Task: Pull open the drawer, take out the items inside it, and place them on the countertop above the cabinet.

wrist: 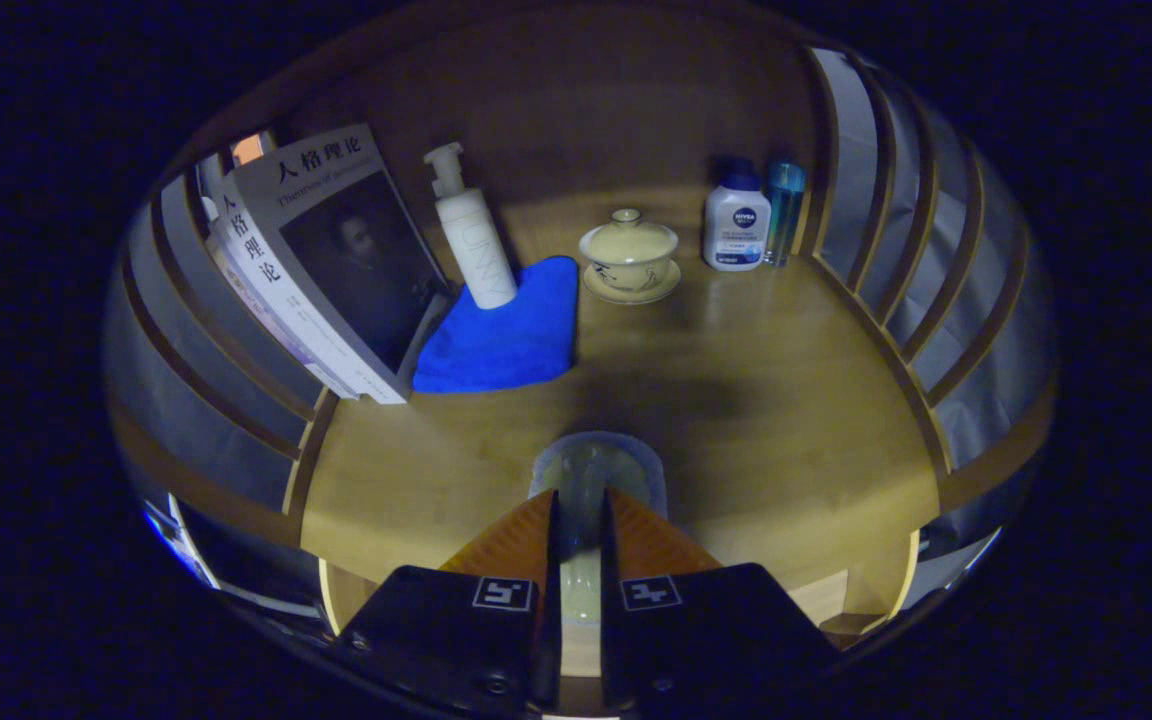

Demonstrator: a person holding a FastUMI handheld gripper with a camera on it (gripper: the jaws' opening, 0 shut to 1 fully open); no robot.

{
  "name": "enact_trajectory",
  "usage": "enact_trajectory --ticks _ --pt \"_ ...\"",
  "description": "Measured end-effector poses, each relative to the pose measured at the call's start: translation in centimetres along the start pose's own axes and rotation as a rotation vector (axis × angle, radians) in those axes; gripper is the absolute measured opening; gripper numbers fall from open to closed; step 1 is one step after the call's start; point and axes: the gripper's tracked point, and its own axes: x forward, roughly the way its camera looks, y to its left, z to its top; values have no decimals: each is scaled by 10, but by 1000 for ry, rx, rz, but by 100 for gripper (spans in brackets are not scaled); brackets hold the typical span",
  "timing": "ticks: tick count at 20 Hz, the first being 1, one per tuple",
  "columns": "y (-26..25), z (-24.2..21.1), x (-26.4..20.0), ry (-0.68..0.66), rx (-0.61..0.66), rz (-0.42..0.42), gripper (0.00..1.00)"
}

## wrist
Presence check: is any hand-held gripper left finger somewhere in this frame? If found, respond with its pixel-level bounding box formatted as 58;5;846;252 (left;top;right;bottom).
334;488;563;719

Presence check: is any cream lidded tea bowl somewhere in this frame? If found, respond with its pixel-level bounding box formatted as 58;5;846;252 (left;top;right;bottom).
578;208;682;306

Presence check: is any white pump bottle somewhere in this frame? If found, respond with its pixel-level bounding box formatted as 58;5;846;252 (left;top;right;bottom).
423;142;519;310

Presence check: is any wooden cabinet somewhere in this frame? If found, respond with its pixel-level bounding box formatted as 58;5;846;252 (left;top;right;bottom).
101;0;1057;651

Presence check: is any white lotion bottle blue cap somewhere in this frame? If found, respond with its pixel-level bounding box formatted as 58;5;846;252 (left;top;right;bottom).
703;158;772;272

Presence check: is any white book with portrait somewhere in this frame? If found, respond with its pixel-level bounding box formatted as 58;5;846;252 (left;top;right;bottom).
221;122;452;404

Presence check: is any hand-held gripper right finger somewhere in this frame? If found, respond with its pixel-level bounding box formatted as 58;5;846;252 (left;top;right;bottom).
600;487;842;716

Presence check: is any grey sponge with clear handle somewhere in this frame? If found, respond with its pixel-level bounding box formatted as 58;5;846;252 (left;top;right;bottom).
528;430;669;626

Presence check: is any wooden countertop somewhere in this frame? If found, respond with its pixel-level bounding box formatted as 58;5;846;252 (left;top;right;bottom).
298;185;942;621

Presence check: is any blue cloth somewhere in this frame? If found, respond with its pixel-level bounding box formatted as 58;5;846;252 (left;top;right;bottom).
412;256;580;394

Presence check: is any teal bottle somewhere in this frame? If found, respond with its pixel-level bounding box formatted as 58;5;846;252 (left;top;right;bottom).
764;160;807;268

